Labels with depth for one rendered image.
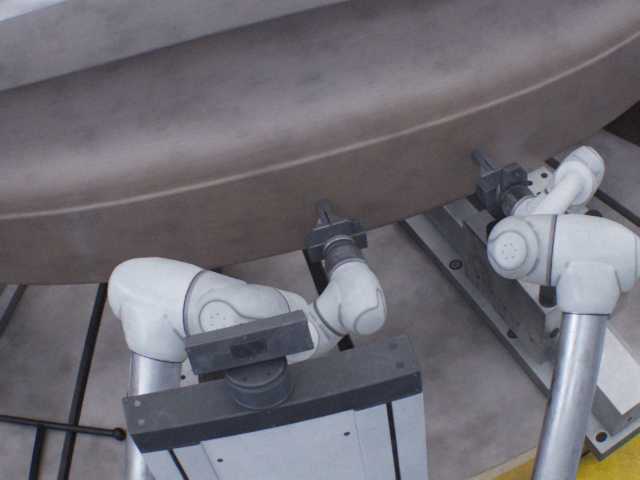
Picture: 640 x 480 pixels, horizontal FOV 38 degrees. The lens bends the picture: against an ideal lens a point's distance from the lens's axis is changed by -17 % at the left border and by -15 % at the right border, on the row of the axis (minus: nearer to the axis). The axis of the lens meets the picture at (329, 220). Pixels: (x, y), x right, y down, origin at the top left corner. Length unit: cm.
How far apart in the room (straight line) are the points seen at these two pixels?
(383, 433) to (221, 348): 24
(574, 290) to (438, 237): 157
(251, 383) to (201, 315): 67
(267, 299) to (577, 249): 54
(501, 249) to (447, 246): 151
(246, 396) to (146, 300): 75
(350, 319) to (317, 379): 112
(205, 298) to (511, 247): 51
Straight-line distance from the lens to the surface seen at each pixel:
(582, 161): 238
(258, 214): 254
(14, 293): 358
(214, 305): 174
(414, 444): 126
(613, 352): 286
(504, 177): 247
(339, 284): 231
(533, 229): 183
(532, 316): 275
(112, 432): 303
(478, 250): 290
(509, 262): 180
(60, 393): 324
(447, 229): 329
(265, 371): 110
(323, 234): 245
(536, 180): 280
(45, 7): 221
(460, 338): 311
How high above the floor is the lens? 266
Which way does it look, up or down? 42 degrees down
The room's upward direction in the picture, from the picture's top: 10 degrees counter-clockwise
